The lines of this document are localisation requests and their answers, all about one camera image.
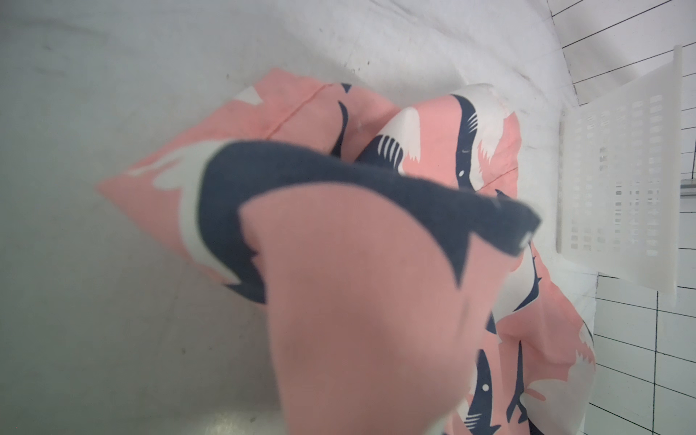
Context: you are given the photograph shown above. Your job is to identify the pink shark print shorts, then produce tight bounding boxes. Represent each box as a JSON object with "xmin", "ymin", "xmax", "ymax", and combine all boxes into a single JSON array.
[{"xmin": 99, "ymin": 69, "xmax": 596, "ymax": 434}]

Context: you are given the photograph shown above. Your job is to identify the white perforated plastic basket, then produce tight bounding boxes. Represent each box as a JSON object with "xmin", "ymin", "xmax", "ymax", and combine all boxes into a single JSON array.
[{"xmin": 556, "ymin": 45, "xmax": 683, "ymax": 295}]

